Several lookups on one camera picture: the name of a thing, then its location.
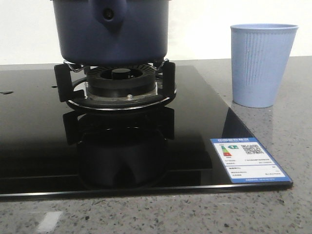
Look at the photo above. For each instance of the light blue ribbed cup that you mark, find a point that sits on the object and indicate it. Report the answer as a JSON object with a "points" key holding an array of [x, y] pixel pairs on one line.
{"points": [[260, 53]]}

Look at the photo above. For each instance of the front gas burner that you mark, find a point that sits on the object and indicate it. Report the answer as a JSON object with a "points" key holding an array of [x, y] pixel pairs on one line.
{"points": [[124, 88]]}

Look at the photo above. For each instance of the black pan support grate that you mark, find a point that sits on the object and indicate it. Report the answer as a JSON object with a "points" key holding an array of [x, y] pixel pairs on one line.
{"points": [[67, 73]]}

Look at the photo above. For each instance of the blue energy label sticker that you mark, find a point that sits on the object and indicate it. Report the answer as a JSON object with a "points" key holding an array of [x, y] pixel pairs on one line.
{"points": [[247, 161]]}

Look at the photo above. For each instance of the black glass gas cooktop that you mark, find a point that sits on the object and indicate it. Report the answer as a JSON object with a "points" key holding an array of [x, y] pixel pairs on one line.
{"points": [[48, 149]]}

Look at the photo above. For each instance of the blue saucepan with handle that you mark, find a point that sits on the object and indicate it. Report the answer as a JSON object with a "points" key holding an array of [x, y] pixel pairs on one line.
{"points": [[112, 32]]}

